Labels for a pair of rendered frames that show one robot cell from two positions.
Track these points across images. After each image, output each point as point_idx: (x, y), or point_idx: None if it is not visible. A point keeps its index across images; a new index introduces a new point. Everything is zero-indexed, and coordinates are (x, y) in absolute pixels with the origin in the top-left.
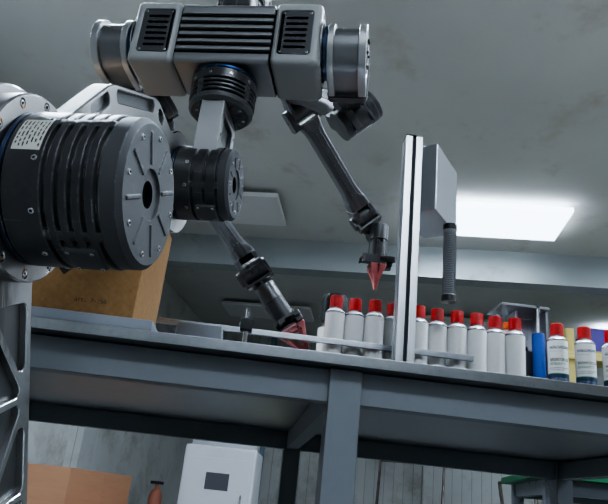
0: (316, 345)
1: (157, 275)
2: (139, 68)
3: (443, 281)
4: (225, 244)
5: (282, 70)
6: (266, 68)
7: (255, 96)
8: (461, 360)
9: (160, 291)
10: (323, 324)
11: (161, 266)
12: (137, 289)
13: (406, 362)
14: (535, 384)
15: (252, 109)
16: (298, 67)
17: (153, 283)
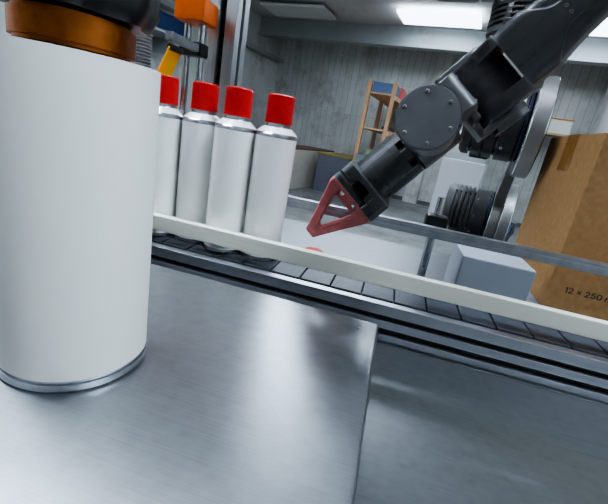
0: (144, 167)
1: (554, 208)
2: None
3: (151, 50)
4: None
5: (467, 0)
6: (483, 0)
7: (491, 12)
8: None
9: (566, 224)
10: (130, 40)
11: (566, 192)
12: (517, 235)
13: (290, 219)
14: None
15: (488, 27)
16: (451, 1)
17: (544, 221)
